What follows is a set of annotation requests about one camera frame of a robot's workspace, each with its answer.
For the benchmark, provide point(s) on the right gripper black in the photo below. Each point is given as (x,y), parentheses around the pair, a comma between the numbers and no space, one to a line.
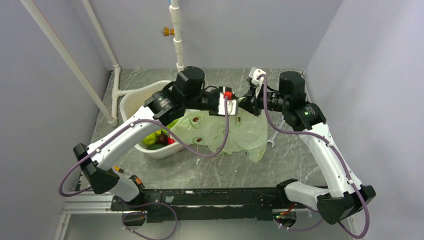
(250,102)

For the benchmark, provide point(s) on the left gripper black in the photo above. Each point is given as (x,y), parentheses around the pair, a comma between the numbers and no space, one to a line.
(217,90)

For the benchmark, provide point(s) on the light green plastic bag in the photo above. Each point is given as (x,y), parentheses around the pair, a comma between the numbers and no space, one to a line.
(246,132)

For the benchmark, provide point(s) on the light green fake pear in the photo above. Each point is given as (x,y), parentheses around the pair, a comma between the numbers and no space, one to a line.
(152,138)

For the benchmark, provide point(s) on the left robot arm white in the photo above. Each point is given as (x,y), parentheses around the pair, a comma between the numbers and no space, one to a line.
(186,92)

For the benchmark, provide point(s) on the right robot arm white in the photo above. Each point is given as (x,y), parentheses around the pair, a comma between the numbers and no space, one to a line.
(345,194)

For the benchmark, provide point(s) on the red fake tomato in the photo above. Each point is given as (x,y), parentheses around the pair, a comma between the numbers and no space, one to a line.
(170,141)

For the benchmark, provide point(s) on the dark green fake avocado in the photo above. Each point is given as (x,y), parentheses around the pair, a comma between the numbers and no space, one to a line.
(154,147)

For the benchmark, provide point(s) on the silver open-end wrench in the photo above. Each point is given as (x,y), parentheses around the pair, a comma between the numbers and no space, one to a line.
(272,138)

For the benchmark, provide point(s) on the orange pipe valve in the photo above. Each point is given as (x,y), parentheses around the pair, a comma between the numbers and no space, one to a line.
(167,32)

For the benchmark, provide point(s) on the thin white diagonal pipe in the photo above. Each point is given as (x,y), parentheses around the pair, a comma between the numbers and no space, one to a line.
(116,92)

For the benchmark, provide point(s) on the white vertical pvc pipe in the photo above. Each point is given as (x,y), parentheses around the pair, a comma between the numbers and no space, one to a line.
(174,10)

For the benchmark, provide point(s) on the white diagonal pvc pipe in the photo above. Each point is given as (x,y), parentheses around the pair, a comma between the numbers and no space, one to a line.
(58,44)

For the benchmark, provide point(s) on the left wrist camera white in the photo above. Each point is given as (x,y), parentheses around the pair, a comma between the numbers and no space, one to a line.
(227,102)

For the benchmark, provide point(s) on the orange handled screwdriver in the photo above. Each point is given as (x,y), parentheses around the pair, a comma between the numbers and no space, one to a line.
(120,170)

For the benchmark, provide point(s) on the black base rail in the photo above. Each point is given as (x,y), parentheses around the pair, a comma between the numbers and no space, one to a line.
(159,205)

